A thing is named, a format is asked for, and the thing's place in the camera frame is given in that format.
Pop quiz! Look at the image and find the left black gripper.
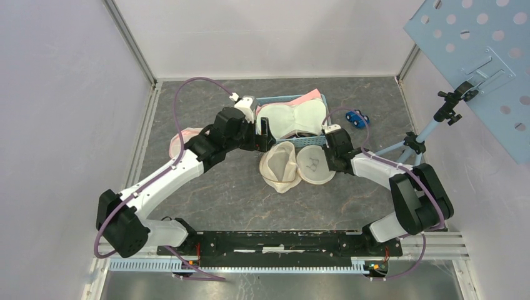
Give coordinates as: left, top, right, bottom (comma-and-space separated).
225, 117, 276, 153

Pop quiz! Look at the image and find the pale green bra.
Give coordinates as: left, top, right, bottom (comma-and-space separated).
257, 98, 327, 139

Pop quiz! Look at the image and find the pink bra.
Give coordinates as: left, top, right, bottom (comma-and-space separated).
286, 89, 323, 106

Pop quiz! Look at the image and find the white mesh laundry bag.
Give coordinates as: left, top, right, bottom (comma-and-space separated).
168, 127, 203, 158

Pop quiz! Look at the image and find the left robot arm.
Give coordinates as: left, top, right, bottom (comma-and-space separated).
94, 107, 276, 258

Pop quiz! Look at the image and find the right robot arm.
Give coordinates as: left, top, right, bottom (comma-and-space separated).
322, 128, 454, 255

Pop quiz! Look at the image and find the light blue plastic basket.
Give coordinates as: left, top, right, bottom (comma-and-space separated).
256, 94, 331, 148

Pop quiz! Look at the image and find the blue toy car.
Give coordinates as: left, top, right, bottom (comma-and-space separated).
345, 109, 370, 129

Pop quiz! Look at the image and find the blue tripod stand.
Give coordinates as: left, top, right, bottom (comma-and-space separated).
376, 81, 480, 165

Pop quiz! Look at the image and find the blue perforated panel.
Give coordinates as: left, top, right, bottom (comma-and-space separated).
404, 0, 529, 164

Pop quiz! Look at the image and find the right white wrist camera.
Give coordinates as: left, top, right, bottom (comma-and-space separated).
322, 124, 342, 148

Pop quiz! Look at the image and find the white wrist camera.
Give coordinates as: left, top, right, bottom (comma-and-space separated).
229, 92, 258, 124
322, 124, 342, 148

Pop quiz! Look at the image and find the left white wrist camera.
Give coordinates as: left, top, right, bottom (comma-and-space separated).
229, 92, 258, 124

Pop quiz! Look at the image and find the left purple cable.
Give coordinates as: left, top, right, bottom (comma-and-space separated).
93, 77, 239, 283

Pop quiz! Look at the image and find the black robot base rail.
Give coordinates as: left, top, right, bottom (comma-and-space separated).
176, 230, 403, 268

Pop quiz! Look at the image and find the white cable tray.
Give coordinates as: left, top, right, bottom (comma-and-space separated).
109, 258, 388, 275

